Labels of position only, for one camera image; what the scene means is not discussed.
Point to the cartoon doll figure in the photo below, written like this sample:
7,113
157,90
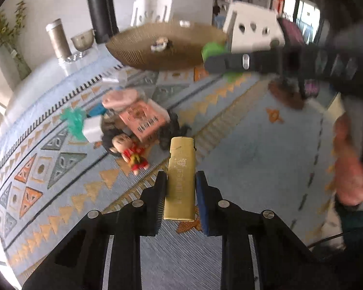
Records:
133,154

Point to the person's right hand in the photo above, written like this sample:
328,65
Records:
351,172

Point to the metal bowl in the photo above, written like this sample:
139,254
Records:
82,40

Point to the glass vase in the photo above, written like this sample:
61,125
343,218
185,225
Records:
20,65

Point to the silver blister pack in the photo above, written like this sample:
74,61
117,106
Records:
75,56

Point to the dark framed window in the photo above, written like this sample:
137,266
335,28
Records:
305,12

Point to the pink box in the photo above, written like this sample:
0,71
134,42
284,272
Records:
142,117

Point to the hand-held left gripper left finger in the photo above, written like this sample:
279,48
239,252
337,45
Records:
158,205

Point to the green toy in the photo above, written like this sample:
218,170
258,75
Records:
213,48

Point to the yellow flower stems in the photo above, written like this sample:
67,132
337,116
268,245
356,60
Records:
6,27

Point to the black thermos bottle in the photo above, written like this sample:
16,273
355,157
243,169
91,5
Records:
101,12

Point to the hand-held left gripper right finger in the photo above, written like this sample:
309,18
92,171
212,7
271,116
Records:
201,205

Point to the gold lighter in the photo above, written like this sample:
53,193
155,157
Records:
180,181

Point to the white chair with drop cutouts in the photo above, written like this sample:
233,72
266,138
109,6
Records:
254,16

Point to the white chair with oval cutouts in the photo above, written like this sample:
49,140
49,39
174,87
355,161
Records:
151,10

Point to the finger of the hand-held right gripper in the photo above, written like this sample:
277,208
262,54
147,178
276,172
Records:
230,62

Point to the brown woven basket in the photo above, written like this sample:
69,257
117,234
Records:
133,51

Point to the small white figurine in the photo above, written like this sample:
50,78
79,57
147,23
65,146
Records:
161,44

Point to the pink oval case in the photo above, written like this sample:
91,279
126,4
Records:
119,98

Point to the teal claw hair clip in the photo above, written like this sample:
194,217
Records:
74,120

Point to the blue lighter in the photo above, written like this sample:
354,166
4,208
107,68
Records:
95,111

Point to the champagne thermos cup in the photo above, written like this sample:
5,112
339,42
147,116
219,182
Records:
59,40

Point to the small clear plastic piece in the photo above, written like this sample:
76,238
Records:
184,23

